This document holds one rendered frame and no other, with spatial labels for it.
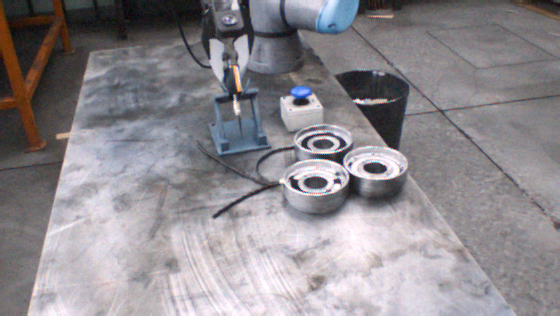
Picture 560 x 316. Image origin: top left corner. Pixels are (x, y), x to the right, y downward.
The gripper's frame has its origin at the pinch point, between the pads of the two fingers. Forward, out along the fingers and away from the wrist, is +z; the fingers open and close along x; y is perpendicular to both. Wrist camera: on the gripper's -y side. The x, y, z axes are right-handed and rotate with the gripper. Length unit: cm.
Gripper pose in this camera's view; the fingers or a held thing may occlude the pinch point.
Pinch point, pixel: (231, 76)
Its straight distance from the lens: 107.8
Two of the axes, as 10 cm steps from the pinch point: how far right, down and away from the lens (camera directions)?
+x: -9.7, 1.6, -1.9
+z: 0.4, 8.6, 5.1
